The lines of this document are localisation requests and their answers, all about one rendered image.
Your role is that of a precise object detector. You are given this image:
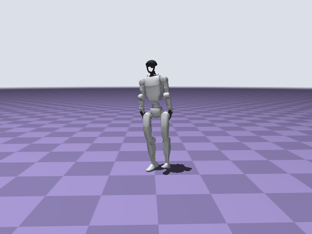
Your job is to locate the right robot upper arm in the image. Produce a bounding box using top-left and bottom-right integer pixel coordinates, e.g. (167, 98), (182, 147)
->
(138, 78), (145, 100)

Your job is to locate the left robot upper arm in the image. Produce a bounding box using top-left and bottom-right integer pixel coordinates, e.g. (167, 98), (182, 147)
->
(159, 76), (169, 98)

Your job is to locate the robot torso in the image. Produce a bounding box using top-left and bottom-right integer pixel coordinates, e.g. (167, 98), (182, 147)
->
(144, 74), (163, 117)

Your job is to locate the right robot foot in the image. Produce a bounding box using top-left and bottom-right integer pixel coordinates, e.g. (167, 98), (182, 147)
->
(146, 162), (158, 172)

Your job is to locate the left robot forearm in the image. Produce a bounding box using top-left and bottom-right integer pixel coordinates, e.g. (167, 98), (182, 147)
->
(166, 93), (173, 112)

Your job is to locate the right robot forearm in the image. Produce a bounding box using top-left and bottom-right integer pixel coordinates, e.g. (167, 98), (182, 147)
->
(138, 100), (145, 114)

